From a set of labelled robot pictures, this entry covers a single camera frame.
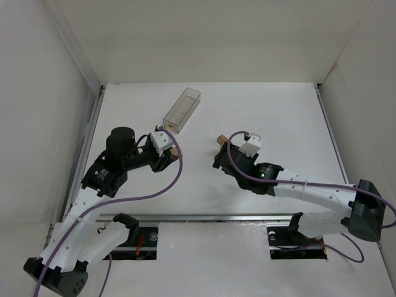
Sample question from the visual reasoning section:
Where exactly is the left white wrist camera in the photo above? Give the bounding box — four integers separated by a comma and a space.
149, 125, 174, 157

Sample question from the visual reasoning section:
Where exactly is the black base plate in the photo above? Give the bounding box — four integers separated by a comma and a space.
267, 226, 327, 260
111, 226, 158, 260

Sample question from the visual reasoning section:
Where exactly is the aluminium left rail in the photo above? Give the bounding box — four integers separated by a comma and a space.
56, 85, 106, 222

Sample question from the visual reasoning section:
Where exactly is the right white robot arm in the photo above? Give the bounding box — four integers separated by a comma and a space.
213, 144, 385, 242

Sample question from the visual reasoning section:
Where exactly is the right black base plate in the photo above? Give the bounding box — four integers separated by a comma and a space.
267, 226, 327, 260

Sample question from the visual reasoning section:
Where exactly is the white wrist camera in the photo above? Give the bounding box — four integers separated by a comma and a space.
238, 133, 262, 158
149, 125, 174, 157

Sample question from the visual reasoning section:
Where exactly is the aluminium rail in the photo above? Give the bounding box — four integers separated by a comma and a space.
66, 212, 361, 223
56, 85, 106, 222

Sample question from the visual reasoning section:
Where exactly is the aluminium front rail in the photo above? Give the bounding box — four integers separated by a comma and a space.
66, 212, 361, 223

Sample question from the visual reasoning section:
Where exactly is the striped dark wood block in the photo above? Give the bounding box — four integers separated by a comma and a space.
217, 134, 228, 146

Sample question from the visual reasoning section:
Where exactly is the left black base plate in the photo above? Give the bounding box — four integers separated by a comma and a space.
111, 226, 158, 260

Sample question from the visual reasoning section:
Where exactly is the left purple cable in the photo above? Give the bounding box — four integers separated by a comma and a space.
32, 128, 184, 297

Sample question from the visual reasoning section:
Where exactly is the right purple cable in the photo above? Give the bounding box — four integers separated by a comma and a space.
226, 131, 396, 264

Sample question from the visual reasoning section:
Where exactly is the small light wood cube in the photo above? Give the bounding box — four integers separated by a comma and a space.
170, 147, 179, 157

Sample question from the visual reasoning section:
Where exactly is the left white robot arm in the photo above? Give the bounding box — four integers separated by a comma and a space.
24, 126, 183, 296

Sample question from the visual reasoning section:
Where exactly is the clear plastic box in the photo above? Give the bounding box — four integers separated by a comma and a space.
163, 88, 201, 134

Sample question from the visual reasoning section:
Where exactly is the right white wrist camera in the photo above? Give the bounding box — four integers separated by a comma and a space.
238, 133, 262, 158

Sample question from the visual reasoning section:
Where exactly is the purple cable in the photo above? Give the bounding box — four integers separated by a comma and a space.
226, 131, 396, 264
32, 128, 184, 297

